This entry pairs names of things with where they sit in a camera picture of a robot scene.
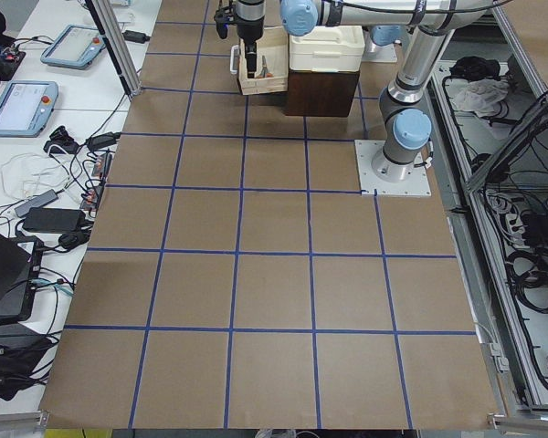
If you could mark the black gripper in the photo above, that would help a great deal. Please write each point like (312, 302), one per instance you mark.
(249, 25)

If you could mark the white drawer handle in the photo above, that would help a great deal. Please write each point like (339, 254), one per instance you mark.
(234, 60)

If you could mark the light wooden pull-out drawer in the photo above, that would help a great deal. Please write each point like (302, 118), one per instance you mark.
(272, 64)

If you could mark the grey orange scissors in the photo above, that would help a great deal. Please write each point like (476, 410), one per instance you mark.
(264, 72)

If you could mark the cream plastic drawer box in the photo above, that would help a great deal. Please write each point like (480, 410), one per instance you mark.
(328, 49)

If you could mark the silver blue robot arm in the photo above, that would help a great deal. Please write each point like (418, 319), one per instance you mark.
(431, 24)
(385, 35)

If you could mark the brown wooden drawer cabinet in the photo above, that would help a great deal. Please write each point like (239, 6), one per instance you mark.
(320, 94)

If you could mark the upper blue teach pendant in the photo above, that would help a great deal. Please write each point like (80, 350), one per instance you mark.
(76, 47)

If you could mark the blue teach pendant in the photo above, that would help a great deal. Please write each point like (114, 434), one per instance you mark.
(25, 107)
(76, 47)

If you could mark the lower blue teach pendant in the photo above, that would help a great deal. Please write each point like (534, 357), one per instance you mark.
(25, 107)

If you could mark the white crumpled cloth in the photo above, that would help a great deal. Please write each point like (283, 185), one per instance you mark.
(483, 97)

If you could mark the black power adapter brick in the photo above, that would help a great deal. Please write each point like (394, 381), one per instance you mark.
(53, 220)

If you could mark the black laptop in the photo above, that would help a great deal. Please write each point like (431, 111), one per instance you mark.
(20, 261)

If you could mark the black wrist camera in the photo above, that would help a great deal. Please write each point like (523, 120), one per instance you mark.
(224, 18)

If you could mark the aluminium frame post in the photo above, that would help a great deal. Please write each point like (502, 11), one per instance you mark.
(107, 24)

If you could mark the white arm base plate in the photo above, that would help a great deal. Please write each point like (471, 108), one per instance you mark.
(379, 176)

